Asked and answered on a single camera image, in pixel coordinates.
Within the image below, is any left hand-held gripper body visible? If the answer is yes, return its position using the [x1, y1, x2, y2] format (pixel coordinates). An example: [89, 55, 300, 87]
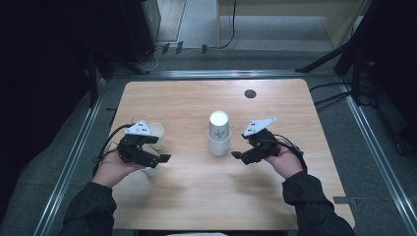
[116, 120, 152, 165]

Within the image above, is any black tripod stand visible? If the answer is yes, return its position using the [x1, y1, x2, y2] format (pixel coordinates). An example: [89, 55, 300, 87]
[294, 0, 387, 106]

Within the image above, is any black cabinet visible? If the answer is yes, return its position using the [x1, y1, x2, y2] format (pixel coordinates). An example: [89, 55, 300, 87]
[119, 0, 162, 64]

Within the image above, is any white floor cable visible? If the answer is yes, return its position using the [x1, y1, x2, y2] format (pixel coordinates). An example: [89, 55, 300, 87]
[136, 45, 160, 73]

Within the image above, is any black floor cable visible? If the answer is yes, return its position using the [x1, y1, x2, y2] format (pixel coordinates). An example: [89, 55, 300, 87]
[309, 82, 352, 93]
[313, 91, 352, 106]

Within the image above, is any stack of white paper cups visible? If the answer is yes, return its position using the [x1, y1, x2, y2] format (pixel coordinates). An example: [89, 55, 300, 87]
[208, 110, 232, 157]

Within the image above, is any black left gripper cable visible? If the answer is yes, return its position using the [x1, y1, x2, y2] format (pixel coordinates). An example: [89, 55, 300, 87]
[92, 123, 136, 176]

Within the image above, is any person's right hand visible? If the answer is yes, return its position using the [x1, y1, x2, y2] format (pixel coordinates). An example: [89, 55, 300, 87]
[265, 145, 305, 180]

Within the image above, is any black hanging cable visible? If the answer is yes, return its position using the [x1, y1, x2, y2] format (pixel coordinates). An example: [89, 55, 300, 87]
[218, 0, 238, 50]

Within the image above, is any metal floor rail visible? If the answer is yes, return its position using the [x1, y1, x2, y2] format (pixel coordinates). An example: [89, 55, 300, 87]
[112, 69, 335, 80]
[32, 78, 109, 236]
[338, 77, 417, 235]

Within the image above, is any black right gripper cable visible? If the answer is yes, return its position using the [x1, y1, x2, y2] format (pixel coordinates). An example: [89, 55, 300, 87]
[273, 133, 309, 173]

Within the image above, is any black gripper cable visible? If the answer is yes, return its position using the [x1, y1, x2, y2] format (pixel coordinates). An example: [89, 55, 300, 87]
[92, 123, 136, 176]
[273, 133, 309, 173]

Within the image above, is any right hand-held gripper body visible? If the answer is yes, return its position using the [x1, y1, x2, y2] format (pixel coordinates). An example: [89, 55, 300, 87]
[242, 117, 281, 160]

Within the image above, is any black upright stand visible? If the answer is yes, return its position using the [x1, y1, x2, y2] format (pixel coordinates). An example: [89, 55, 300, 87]
[87, 52, 114, 107]

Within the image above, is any person's left hand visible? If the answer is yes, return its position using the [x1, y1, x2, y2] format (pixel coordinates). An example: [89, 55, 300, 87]
[91, 151, 146, 189]

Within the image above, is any light wooden furniture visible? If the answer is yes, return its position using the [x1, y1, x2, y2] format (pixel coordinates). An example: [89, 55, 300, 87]
[215, 0, 373, 50]

